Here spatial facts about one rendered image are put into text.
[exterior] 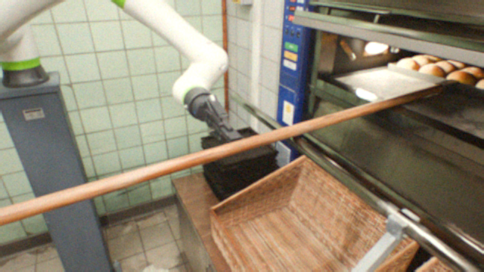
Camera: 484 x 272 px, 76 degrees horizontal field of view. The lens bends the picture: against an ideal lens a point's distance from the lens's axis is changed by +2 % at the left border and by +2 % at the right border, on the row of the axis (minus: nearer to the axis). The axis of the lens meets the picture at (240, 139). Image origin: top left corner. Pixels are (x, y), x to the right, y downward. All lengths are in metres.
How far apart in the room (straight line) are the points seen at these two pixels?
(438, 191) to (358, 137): 0.31
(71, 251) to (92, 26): 1.12
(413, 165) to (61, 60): 1.67
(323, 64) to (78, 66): 1.27
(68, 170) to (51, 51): 0.69
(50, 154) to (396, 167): 1.26
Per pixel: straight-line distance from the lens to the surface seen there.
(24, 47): 1.32
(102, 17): 1.87
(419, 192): 1.08
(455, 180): 1.04
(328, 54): 1.32
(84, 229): 1.64
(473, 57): 0.77
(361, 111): 0.98
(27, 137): 1.39
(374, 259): 0.66
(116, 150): 2.11
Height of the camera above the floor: 1.57
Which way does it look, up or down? 29 degrees down
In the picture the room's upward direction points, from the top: straight up
